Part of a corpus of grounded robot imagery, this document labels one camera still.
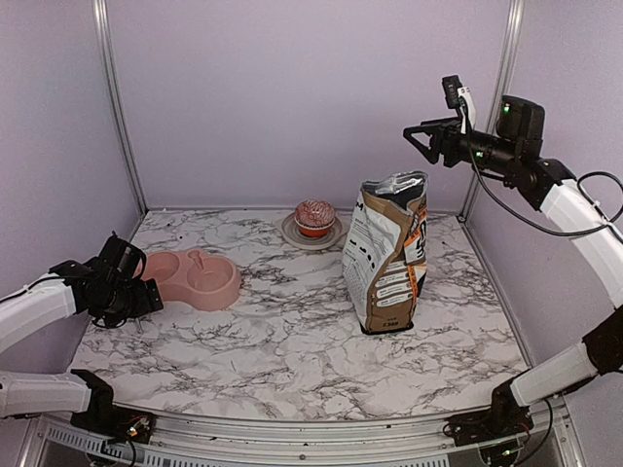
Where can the right aluminium frame post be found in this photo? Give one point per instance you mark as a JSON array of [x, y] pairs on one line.
[[503, 83]]

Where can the white tape roll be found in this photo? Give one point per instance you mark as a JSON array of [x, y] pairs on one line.
[[290, 232]]

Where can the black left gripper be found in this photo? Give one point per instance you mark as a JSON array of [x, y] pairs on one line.
[[143, 304]]

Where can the red patterned ceramic bowl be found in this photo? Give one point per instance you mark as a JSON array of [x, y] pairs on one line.
[[314, 218]]

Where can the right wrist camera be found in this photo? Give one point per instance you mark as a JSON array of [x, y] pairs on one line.
[[458, 97]]

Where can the aluminium front frame rail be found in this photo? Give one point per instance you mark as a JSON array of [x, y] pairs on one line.
[[193, 440]]

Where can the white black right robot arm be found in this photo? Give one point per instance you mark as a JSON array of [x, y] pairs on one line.
[[512, 156]]

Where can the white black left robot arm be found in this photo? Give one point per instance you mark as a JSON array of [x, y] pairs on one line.
[[111, 290]]

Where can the aluminium frame post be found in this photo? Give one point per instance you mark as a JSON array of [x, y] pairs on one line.
[[105, 43], [503, 83]]

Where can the left aluminium frame post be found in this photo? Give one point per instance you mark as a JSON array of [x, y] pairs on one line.
[[105, 43]]

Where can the pink double pet feeder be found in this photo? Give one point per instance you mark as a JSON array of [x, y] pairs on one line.
[[205, 282]]

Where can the white brown pet food bag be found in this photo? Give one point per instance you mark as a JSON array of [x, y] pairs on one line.
[[384, 260]]

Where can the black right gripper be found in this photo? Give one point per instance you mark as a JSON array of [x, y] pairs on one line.
[[438, 129]]

